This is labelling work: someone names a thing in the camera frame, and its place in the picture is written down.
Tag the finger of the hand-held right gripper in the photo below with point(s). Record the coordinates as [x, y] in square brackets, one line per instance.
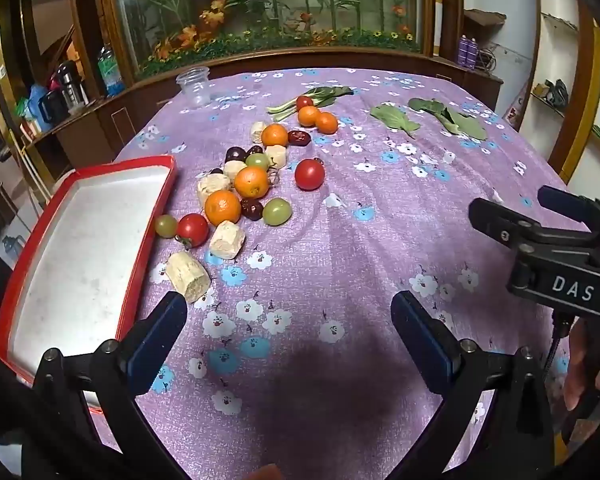
[565, 200]
[500, 222]

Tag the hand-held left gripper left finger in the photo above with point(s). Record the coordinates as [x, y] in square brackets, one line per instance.
[156, 341]

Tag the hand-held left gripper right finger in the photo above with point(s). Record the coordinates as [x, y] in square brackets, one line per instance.
[420, 345]

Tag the pale corn cob piece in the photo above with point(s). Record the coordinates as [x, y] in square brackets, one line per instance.
[257, 131]
[226, 240]
[277, 156]
[234, 169]
[188, 275]
[211, 187]

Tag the green grape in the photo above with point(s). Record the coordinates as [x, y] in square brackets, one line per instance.
[165, 225]
[257, 161]
[277, 211]

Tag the red rimmed white tray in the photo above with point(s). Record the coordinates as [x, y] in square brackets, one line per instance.
[90, 240]

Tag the orange mandarin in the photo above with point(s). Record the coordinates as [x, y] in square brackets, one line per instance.
[222, 207]
[274, 136]
[251, 182]
[326, 123]
[308, 115]

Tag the person's right hand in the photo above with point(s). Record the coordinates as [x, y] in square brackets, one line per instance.
[574, 370]

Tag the person's left hand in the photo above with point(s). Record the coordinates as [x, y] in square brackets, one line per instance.
[266, 473]

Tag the red patterned object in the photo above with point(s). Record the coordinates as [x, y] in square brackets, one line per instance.
[515, 110]

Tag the green bok choy leaf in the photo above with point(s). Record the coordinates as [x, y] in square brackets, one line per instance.
[395, 120]
[460, 124]
[330, 94]
[283, 116]

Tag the purple floral tablecloth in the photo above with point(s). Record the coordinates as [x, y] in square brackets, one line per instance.
[330, 260]

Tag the purple bottle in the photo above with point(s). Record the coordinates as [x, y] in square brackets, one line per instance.
[473, 52]
[463, 51]

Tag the small red tomato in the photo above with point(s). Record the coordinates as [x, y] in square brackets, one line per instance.
[304, 102]

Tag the small white red container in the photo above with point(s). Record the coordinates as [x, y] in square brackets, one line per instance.
[30, 127]

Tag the clear plastic cup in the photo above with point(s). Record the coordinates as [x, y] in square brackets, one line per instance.
[195, 92]

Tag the black kettle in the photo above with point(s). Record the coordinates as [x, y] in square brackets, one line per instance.
[52, 107]

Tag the black steel thermos flask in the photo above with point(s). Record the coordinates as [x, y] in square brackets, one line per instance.
[71, 87]

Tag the green packet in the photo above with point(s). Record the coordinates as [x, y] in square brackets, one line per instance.
[22, 107]

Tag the green label plastic bottle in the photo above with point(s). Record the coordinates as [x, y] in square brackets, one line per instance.
[109, 71]

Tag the blue thermos jug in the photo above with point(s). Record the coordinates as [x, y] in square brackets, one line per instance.
[36, 94]

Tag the pink bottle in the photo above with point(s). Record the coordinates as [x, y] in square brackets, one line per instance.
[54, 81]

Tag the glass display with artificial plants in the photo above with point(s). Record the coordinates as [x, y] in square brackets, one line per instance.
[280, 10]

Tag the wooden wall shelf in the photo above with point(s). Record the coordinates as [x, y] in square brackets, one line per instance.
[485, 16]

